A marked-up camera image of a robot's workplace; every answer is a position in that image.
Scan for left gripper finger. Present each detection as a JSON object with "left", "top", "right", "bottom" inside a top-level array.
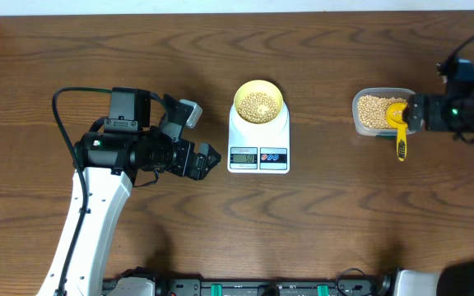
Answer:
[
  {"left": 189, "top": 154, "right": 216, "bottom": 180},
  {"left": 198, "top": 142, "right": 221, "bottom": 169}
]

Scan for yellow measuring scoop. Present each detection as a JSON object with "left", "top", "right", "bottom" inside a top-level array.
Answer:
[{"left": 385, "top": 103, "right": 408, "bottom": 161}]

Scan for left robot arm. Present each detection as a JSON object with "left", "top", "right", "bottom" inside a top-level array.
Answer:
[{"left": 39, "top": 87, "right": 221, "bottom": 296}]

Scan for white digital kitchen scale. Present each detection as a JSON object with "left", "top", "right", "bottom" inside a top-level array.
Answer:
[{"left": 227, "top": 104, "right": 290, "bottom": 174}]

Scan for soybeans in bowl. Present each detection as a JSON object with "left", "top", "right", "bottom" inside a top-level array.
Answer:
[{"left": 236, "top": 92, "right": 281, "bottom": 124}]

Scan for pale yellow bowl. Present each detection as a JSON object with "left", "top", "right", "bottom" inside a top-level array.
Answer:
[{"left": 234, "top": 80, "right": 284, "bottom": 120}]

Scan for soybeans pile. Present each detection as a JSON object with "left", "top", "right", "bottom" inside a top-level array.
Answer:
[{"left": 358, "top": 95, "right": 406, "bottom": 129}]

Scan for clear plastic container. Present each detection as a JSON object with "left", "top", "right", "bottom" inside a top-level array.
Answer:
[{"left": 352, "top": 87, "right": 415, "bottom": 137}]

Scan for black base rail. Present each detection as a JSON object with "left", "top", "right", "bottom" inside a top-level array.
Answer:
[{"left": 101, "top": 267, "right": 439, "bottom": 296}]

